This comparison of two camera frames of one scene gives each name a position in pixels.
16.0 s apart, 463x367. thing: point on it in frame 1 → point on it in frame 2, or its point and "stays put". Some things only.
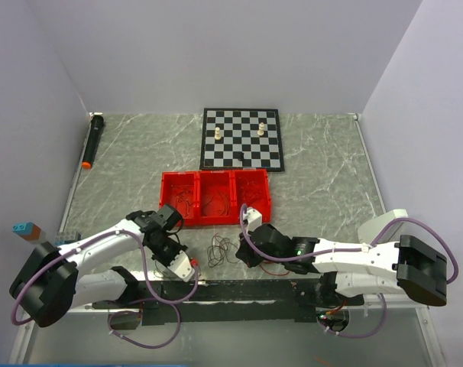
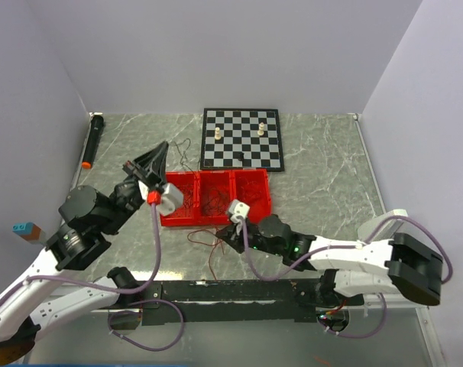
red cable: (250, 189) stays put
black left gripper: (179, 247) → (150, 168)
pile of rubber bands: (221, 251) → (215, 202)
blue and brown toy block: (29, 230) stays put
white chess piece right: (261, 131) stays put
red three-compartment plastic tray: (216, 197) stays put
